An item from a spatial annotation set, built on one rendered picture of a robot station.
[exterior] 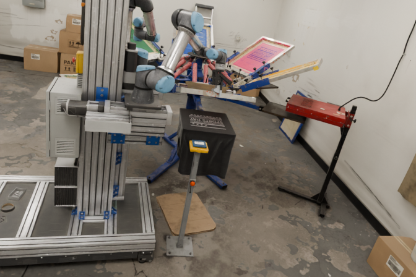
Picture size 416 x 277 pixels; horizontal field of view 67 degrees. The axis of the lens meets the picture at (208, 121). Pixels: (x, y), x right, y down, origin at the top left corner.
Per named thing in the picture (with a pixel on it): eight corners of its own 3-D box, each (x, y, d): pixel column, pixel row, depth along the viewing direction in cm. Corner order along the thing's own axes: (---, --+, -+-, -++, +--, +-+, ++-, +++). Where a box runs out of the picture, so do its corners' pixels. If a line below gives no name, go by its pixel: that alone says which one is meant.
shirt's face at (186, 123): (235, 135, 260) (236, 135, 260) (183, 129, 252) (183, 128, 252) (225, 114, 304) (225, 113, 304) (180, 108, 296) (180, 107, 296)
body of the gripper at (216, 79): (210, 85, 242) (212, 68, 241) (220, 86, 244) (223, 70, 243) (212, 85, 235) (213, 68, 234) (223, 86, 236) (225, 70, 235)
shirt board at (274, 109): (306, 119, 361) (308, 112, 358) (302, 130, 326) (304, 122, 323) (200, 88, 401) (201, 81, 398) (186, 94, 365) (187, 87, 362)
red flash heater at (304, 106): (345, 117, 348) (349, 107, 343) (345, 130, 307) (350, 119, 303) (290, 102, 365) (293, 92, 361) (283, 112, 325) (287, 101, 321)
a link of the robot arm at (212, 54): (200, 56, 229) (208, 58, 238) (212, 60, 223) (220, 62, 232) (203, 45, 227) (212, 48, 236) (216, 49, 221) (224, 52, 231)
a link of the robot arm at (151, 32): (154, -11, 225) (161, 36, 269) (139, -14, 226) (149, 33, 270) (149, 0, 220) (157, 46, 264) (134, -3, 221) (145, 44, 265)
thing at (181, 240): (193, 256, 256) (216, 153, 222) (166, 256, 252) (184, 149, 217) (191, 237, 276) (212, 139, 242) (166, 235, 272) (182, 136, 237)
